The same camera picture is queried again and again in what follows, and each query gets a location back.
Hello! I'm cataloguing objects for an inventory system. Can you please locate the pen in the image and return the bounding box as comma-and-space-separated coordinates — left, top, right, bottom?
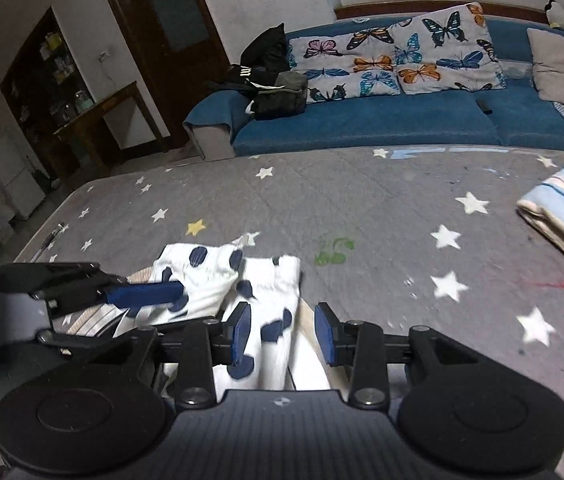
29, 220, 71, 262

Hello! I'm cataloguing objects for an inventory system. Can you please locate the grey star print tablecloth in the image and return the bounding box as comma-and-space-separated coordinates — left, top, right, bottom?
12, 144, 564, 480

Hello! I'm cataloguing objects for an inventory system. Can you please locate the dark wooden display cabinet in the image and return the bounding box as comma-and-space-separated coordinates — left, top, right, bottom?
0, 6, 99, 182

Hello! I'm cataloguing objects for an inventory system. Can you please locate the round induction cooker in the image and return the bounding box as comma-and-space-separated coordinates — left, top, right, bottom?
59, 266, 345, 393

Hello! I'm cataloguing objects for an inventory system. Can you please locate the butterfly print cushion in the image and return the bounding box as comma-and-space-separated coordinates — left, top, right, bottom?
289, 25, 404, 104
392, 2, 506, 96

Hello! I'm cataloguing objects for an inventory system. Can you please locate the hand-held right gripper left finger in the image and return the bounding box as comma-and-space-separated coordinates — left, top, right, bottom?
37, 302, 254, 409

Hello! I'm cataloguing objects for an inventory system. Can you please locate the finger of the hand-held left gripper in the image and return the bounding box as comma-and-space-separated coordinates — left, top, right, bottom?
0, 261, 186, 314

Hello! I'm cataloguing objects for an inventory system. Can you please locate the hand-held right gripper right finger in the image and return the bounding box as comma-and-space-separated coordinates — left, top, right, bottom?
313, 302, 483, 409

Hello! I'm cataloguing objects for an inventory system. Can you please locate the white refrigerator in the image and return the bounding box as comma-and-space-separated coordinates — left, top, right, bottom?
0, 126, 46, 221

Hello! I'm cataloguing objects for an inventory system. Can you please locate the blue sofa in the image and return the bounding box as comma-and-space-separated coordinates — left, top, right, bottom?
183, 14, 564, 161

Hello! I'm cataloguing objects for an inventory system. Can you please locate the black clothing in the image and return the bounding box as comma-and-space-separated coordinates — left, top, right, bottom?
206, 62, 283, 107

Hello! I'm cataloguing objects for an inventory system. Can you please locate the wooden desk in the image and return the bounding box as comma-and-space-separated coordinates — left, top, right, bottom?
53, 80, 166, 169

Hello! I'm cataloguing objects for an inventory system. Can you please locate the dark wooden door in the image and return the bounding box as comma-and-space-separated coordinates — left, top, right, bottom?
93, 0, 233, 111

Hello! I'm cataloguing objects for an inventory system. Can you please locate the olive green bag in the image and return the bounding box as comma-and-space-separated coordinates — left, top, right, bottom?
251, 70, 309, 121

